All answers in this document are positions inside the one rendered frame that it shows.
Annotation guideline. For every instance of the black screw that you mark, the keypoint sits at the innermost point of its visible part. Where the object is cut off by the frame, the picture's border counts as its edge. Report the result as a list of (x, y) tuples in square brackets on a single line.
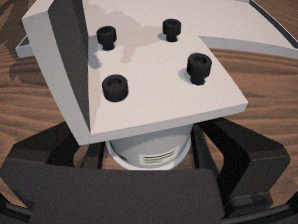
[(106, 36), (115, 88), (171, 28), (198, 67)]

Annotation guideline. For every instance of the white shallow tray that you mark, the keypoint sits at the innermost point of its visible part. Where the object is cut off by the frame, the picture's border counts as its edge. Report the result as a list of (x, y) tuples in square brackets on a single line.
[(221, 24)]

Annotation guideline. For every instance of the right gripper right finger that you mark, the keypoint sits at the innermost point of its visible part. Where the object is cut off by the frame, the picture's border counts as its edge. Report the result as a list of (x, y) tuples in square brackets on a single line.
[(252, 162)]

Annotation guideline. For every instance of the white l-shaped bracket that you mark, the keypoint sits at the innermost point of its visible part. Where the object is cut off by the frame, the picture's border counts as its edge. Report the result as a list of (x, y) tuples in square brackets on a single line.
[(161, 95)]

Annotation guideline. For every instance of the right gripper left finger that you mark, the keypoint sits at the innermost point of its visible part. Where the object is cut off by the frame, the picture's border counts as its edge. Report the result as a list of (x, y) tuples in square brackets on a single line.
[(57, 146)]

